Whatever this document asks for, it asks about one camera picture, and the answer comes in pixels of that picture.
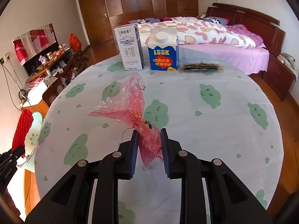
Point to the clothes on nightstand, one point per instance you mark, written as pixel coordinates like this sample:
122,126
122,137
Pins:
289,61

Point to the red bag on cabinet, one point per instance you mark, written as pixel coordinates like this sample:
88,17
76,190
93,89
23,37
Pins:
75,43

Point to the cloud pattern tablecloth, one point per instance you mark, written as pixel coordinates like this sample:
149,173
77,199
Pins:
221,115

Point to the dark snack packet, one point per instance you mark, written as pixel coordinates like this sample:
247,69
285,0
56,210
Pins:
201,67

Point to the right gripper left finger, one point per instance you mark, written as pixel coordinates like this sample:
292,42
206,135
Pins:
89,190

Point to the white milk carton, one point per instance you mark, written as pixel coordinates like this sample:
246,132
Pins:
128,40

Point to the pink heart duvet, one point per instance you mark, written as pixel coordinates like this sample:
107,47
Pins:
192,30

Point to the light blue trash bin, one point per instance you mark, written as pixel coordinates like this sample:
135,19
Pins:
31,141

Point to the red knitted cloth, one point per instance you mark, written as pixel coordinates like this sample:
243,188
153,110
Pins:
22,129

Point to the wall power socket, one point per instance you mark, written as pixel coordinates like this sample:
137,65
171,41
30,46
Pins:
4,58

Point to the white box on cabinet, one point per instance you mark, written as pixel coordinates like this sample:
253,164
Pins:
35,94

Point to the wooden bed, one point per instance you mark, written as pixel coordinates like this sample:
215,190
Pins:
249,61

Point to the wooden tv cabinet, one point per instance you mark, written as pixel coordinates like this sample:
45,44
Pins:
57,74

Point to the television with cloth cover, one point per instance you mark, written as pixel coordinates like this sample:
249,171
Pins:
33,44

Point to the wooden nightstand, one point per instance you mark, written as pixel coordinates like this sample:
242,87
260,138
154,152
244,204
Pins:
278,77

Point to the wooden door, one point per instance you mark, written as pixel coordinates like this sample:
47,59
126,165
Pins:
96,22

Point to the blue Look carton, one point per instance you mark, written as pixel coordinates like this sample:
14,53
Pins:
163,48

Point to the pink transparent plastic wrap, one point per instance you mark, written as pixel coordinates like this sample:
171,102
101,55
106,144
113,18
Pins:
123,101

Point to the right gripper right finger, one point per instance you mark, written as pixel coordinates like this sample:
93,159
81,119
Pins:
210,191

